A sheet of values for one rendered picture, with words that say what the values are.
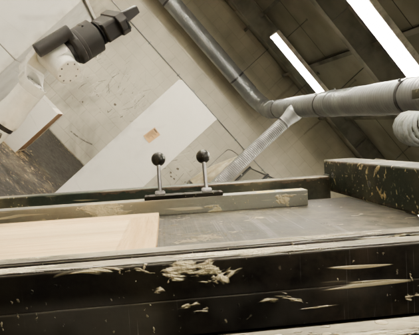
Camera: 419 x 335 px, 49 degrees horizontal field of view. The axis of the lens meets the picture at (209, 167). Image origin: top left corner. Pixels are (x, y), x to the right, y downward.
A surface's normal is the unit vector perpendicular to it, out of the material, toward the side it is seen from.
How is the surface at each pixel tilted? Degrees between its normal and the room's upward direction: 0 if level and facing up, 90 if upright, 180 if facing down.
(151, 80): 90
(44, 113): 90
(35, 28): 90
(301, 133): 90
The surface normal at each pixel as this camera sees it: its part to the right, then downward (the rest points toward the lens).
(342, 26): 0.15, 0.10
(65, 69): 0.67, 0.59
